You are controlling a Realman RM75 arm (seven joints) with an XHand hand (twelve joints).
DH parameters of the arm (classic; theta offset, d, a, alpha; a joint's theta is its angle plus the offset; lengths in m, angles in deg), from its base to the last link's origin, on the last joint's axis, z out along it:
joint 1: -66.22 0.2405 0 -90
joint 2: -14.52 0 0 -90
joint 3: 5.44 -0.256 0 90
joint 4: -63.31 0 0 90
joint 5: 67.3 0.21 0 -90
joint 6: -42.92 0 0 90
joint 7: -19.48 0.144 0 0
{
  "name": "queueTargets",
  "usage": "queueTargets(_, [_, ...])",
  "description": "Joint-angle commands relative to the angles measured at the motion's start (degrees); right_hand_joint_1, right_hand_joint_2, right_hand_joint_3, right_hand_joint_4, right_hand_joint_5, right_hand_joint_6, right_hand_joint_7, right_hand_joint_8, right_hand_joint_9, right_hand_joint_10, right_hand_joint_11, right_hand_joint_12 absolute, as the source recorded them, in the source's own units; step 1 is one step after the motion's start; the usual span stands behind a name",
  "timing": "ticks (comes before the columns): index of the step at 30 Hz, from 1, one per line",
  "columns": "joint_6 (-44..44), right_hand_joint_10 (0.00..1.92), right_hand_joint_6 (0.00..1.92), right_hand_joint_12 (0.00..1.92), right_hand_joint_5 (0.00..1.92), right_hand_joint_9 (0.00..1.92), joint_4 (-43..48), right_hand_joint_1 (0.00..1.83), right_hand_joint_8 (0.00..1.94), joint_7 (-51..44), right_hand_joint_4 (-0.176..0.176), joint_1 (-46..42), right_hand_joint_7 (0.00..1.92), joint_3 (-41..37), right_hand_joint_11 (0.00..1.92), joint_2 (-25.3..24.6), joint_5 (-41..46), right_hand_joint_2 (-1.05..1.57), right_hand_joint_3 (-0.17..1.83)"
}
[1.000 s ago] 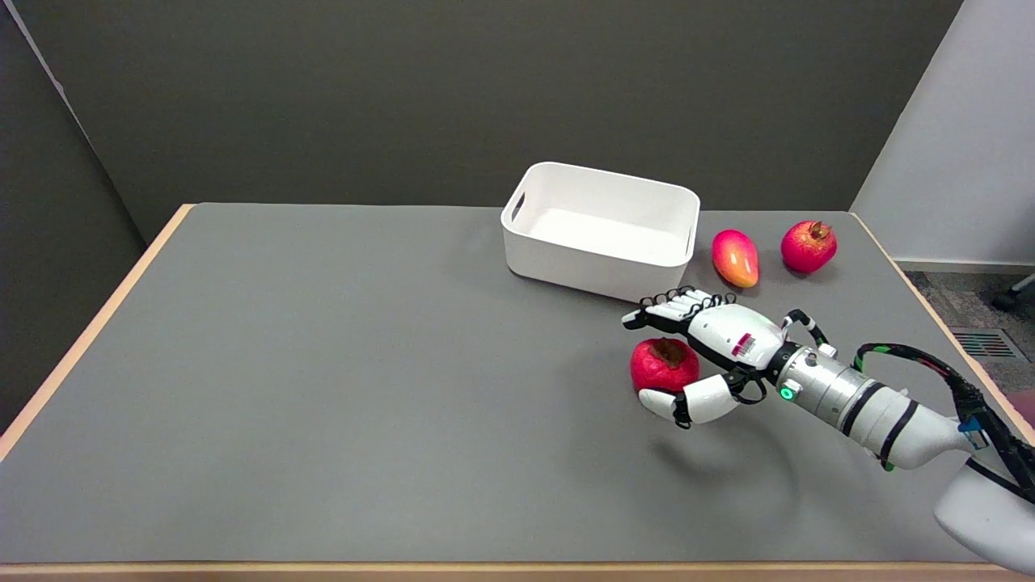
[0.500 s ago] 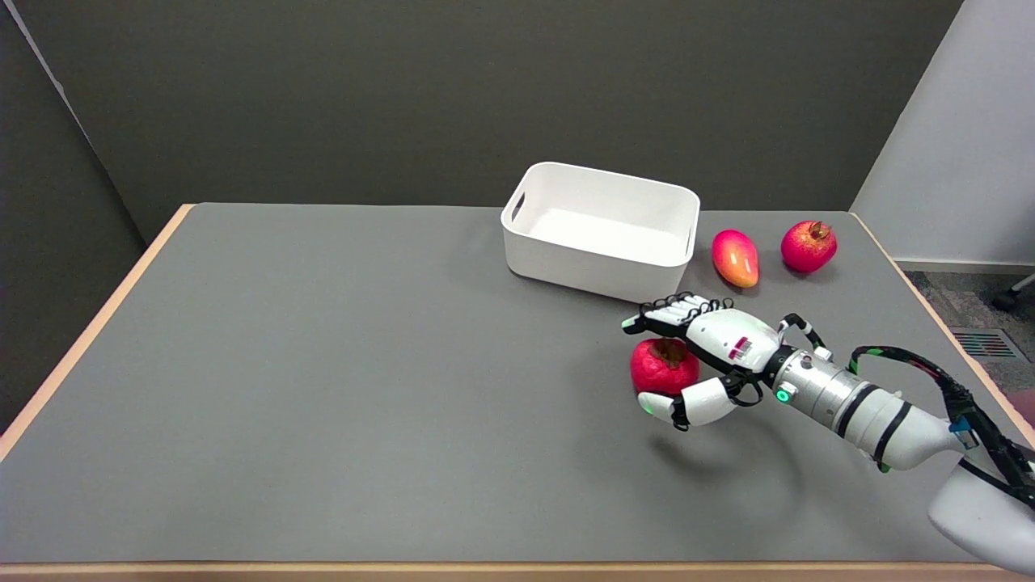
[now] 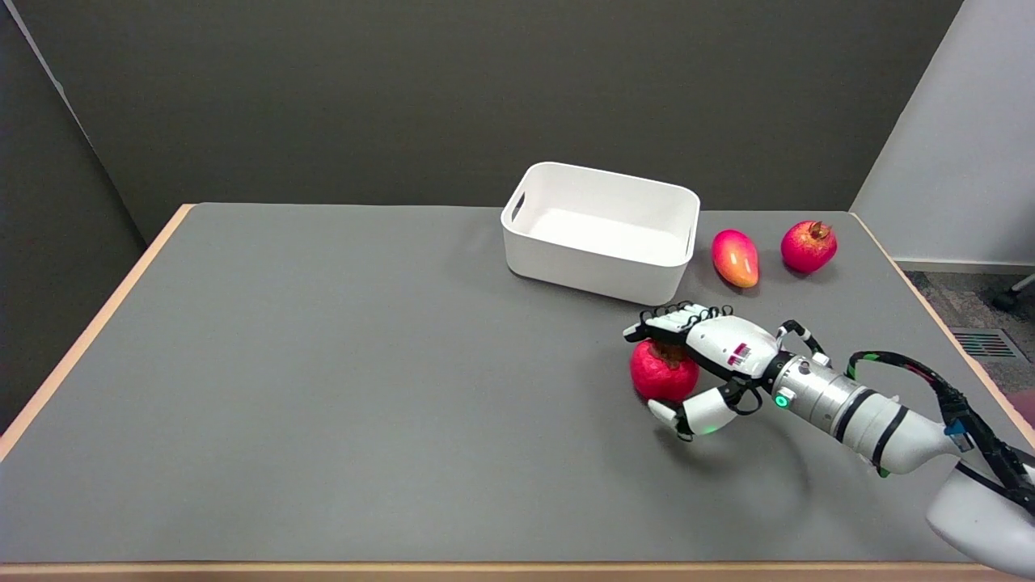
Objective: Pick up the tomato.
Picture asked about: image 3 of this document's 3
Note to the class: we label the grey table mat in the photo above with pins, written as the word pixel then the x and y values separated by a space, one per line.
pixel 404 384

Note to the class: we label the red pomegranate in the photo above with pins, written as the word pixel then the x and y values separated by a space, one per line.
pixel 661 373
pixel 808 246

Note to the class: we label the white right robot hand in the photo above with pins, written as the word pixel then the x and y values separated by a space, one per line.
pixel 716 356

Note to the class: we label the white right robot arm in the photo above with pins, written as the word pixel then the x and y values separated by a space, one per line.
pixel 906 436

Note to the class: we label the white plastic bin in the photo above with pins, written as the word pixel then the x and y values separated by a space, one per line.
pixel 600 233

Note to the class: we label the floor vent grille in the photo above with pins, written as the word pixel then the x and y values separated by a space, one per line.
pixel 986 343

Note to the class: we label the black chair caster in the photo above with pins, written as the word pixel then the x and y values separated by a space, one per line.
pixel 1007 300

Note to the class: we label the red orange mango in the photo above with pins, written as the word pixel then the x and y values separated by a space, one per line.
pixel 735 258

